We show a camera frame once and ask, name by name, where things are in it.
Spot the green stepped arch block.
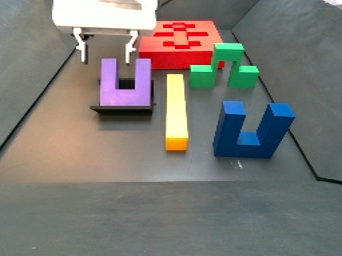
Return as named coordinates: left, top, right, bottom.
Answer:
left=189, top=43, right=259, bottom=89

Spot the black fixture stand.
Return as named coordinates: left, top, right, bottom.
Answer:
left=90, top=78, right=153, bottom=114

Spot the red board with cutouts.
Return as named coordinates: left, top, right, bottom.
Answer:
left=138, top=20, right=221, bottom=70

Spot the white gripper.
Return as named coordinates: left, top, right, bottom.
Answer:
left=52, top=0, right=157, bottom=64

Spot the purple U-shaped block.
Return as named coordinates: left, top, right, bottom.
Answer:
left=98, top=58, right=152, bottom=107

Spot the blue U-shaped block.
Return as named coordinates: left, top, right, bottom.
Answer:
left=212, top=101, right=295, bottom=159

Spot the yellow long bar block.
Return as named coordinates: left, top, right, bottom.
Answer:
left=165, top=74, right=188, bottom=151

